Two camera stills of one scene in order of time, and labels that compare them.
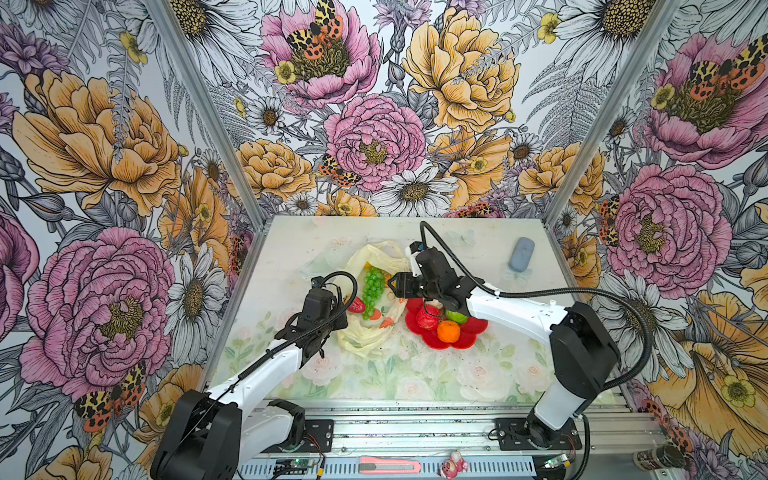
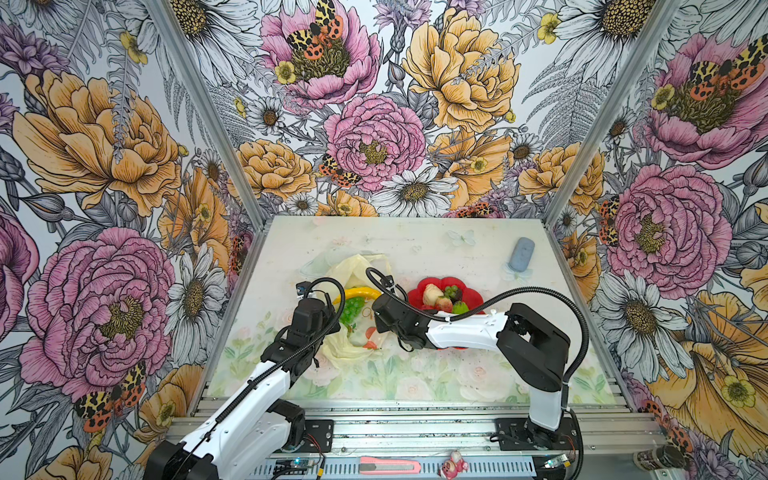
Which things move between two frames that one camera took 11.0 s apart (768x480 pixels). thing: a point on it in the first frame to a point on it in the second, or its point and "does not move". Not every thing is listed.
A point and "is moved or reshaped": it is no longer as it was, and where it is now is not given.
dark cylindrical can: (660, 457) does not move
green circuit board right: (559, 460) does not move
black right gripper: (404, 284) to (379, 324)
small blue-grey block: (521, 254) does not move
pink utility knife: (371, 465) does not move
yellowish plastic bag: (377, 306) is moved or reshaped
